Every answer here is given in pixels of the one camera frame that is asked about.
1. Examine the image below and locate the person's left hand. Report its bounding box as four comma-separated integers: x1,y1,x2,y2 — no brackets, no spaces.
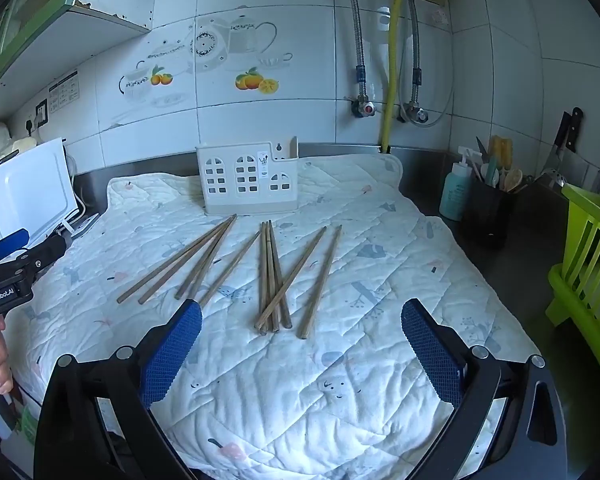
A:
0,315,14,394

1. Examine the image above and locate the white microwave oven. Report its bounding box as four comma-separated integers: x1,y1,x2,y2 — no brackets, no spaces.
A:
0,139,79,249

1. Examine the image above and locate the white quilted mat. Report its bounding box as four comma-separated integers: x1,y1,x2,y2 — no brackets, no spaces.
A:
5,155,536,479

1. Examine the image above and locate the black utensil pot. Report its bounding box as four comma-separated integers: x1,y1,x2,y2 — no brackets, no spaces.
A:
462,178,521,252

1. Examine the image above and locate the green plastic dish rack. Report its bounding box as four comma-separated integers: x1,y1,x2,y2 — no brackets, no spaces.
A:
546,184,600,363

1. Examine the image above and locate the teal spray bottle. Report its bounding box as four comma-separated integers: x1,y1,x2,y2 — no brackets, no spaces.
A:
439,146,474,221

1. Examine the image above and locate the wooden spoon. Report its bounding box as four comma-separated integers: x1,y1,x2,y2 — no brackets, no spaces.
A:
501,168,524,192

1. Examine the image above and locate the white plastic utensil holder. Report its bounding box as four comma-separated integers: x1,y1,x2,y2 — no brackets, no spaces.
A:
197,138,299,216

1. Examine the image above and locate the chrome water valve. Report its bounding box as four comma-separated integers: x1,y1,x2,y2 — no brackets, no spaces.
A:
402,102,429,126

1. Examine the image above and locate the green wall cabinet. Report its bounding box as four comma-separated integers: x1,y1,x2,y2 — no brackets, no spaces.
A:
0,0,155,119

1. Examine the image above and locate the cleaver with black handle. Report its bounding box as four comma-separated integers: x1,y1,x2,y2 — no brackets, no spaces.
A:
540,106,586,181

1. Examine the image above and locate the red handled water valve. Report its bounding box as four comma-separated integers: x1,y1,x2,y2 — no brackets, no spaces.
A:
351,94,376,118

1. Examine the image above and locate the right braided metal hose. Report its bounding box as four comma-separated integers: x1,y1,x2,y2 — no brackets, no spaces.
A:
407,0,447,106

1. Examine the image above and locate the braided metal hose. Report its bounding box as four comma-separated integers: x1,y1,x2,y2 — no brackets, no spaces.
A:
334,0,368,99
407,0,447,106

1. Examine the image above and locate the left braided metal hose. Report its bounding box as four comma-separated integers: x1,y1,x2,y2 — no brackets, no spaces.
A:
334,0,368,99

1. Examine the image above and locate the yellow gas hose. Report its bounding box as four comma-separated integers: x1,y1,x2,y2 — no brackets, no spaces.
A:
378,0,410,154

